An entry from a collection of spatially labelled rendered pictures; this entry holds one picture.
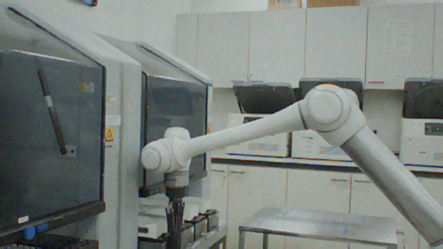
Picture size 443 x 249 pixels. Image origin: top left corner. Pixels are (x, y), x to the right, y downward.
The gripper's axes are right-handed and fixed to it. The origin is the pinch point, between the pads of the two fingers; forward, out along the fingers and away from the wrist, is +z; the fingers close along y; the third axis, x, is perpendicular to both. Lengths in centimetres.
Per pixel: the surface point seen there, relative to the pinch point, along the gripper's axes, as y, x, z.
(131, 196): 13.9, -10.4, -17.8
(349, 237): -26, 60, -2
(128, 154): 16.3, -10.4, -32.5
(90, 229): 32.6, -13.6, -10.5
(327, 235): -25, 52, -2
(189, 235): -17.7, -1.5, 2.3
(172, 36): -250, -121, -118
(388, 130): -292, 75, -34
